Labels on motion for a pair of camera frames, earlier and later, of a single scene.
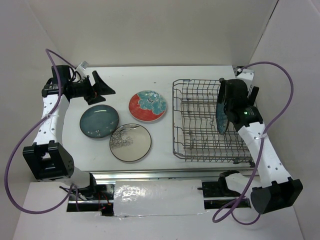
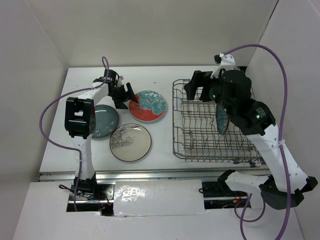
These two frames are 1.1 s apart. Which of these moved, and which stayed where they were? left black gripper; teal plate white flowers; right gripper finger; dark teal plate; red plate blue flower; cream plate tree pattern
Moved: left black gripper; right gripper finger
Stayed: teal plate white flowers; dark teal plate; red plate blue flower; cream plate tree pattern
